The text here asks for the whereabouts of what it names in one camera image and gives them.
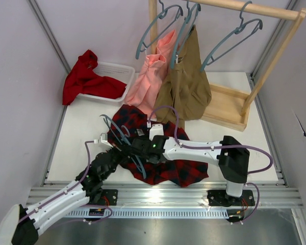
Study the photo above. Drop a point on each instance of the white slotted cable duct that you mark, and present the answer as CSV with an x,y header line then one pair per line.
x,y
202,212

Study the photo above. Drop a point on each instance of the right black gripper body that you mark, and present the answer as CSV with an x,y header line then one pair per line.
x,y
136,145

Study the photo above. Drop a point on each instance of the white plastic basket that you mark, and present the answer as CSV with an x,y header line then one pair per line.
x,y
123,73

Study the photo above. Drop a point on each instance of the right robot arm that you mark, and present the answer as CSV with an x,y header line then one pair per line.
x,y
227,154

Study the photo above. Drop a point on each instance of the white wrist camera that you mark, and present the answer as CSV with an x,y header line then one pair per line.
x,y
102,142
155,130

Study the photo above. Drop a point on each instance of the red garment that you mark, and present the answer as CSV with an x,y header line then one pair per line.
x,y
83,80

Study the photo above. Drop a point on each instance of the pink skirt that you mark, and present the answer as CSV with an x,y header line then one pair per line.
x,y
143,93

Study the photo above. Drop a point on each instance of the blue hanger holding tan skirt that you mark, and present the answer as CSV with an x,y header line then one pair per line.
x,y
184,32

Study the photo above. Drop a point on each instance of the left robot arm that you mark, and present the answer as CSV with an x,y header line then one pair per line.
x,y
24,225

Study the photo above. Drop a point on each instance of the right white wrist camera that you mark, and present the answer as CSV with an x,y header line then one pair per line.
x,y
155,130

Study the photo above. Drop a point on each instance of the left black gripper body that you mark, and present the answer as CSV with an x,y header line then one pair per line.
x,y
118,152

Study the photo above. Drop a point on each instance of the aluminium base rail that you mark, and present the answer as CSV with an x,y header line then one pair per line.
x,y
167,195

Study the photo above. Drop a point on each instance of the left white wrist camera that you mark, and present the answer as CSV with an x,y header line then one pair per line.
x,y
102,142

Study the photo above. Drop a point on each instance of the red navy plaid skirt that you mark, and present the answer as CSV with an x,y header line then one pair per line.
x,y
180,172

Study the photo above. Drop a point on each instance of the tan skirt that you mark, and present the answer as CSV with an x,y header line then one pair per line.
x,y
185,92

